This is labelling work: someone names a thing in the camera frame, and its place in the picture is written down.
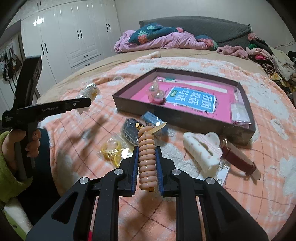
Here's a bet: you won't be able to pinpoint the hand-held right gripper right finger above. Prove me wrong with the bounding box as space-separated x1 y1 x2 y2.
155 146 270 241

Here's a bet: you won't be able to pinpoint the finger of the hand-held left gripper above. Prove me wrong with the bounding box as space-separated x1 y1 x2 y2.
62 98 92 112

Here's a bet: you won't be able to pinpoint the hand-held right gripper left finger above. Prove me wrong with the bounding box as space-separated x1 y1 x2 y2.
25 146 140 241

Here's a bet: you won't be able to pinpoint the pink spiral hair tie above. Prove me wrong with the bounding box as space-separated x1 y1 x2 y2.
138 124 160 192

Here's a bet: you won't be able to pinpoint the bag of yellow hair ties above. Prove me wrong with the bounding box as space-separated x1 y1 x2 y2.
97 137 134 168

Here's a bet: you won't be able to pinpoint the bag with black hair accessory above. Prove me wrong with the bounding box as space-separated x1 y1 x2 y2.
121 118 142 145

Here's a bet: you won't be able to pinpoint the white hair claw clip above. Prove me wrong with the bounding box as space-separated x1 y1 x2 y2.
183 132 222 174

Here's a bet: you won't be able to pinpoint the blue clear plastic case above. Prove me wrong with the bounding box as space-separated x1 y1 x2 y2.
141 111 169 139

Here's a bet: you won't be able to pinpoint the grey cardboard box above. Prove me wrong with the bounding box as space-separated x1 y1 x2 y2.
112 68 257 146

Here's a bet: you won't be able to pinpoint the white earring card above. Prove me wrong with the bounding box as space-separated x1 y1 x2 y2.
215 162 231 186

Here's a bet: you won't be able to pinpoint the red strap wristwatch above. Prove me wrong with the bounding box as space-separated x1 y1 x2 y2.
220 137 262 181

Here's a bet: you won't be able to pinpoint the person's left forearm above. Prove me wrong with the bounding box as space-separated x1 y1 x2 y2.
0 131 33 205

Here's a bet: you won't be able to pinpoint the person's left hand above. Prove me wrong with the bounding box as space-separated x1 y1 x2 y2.
2 128 41 168

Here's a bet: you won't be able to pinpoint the crumpled plastic wrapped item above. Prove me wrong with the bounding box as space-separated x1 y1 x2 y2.
77 83 100 115

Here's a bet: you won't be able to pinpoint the orange checked blanket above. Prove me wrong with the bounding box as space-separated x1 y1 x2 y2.
37 56 296 241

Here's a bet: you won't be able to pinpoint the hanging bags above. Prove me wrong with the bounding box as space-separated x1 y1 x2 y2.
0 44 22 81

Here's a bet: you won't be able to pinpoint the tan bed sheet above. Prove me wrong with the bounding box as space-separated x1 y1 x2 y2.
37 46 266 102

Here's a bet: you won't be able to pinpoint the white wardrobe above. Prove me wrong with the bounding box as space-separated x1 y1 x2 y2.
21 0 122 85

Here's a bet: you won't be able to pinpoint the pink glass bottle ornament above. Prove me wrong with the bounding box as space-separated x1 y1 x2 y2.
148 81 166 105

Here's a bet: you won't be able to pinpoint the small clear plastic bag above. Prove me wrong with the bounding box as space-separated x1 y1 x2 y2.
230 102 252 126

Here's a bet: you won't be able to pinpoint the purple floral duvet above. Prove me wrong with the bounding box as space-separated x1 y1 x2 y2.
114 24 219 54

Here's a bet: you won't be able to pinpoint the pink fuzzy garment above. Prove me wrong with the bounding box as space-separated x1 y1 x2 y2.
217 45 249 60

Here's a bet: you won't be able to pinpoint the grey headboard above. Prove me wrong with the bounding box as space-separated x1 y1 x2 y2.
139 16 252 48

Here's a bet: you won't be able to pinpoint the pile of clothes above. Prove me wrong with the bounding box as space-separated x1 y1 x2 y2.
246 32 296 93

